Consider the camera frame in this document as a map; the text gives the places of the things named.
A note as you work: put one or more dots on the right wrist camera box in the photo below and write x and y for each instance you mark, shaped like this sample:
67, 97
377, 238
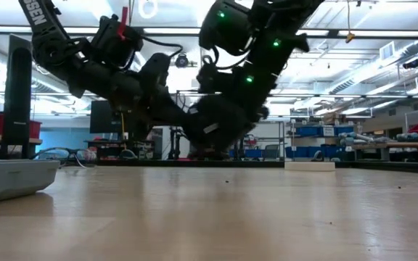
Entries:
227, 25

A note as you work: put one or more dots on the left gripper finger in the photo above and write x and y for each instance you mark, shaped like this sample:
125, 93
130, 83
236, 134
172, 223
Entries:
185, 114
172, 121

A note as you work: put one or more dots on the wooden workbench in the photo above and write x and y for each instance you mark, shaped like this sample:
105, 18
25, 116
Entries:
397, 145

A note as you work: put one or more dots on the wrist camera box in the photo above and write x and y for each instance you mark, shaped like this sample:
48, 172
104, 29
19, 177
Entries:
116, 40
227, 25

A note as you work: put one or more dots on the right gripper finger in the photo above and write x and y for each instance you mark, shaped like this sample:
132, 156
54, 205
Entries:
243, 125

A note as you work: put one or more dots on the blue storage bins row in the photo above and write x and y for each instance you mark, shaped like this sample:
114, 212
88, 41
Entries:
321, 130

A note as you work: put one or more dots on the black ceiling dome camera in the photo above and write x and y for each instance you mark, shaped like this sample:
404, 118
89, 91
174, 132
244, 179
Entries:
181, 60

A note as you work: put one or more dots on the yellow hanging hook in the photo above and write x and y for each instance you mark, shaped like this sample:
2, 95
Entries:
349, 36

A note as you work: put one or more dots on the black monitor screen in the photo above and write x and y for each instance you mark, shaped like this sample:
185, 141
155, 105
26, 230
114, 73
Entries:
102, 116

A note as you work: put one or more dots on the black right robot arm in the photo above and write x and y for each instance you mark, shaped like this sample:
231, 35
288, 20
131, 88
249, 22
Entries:
278, 43

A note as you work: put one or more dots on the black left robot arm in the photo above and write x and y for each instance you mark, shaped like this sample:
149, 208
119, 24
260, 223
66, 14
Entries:
49, 43

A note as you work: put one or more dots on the grey tool kit case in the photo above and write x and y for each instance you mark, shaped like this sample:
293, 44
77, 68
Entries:
13, 179

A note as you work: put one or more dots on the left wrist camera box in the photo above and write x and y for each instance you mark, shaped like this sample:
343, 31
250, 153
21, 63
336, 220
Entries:
116, 40

